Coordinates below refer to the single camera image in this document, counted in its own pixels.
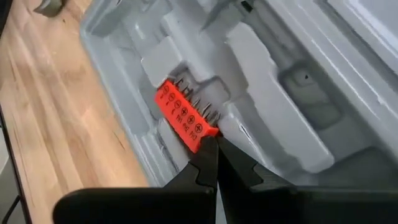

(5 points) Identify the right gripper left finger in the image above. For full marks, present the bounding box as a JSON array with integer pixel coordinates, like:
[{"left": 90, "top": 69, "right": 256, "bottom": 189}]
[{"left": 52, "top": 134, "right": 218, "bottom": 224}]

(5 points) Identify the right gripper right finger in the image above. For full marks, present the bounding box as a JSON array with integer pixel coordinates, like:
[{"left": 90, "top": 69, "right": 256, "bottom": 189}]
[{"left": 216, "top": 136, "right": 398, "bottom": 224}]

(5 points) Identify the red screwdriver bit holder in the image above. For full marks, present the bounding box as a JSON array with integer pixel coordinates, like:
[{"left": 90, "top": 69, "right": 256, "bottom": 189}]
[{"left": 154, "top": 77, "right": 222, "bottom": 154}]

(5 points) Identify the grey plastic tool case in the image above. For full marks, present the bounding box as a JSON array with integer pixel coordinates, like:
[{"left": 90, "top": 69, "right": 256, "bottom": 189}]
[{"left": 79, "top": 0, "right": 398, "bottom": 194}]

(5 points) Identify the red-handled claw hammer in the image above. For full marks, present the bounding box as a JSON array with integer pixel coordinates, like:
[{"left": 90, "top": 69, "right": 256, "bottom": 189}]
[{"left": 32, "top": 0, "right": 68, "bottom": 18}]

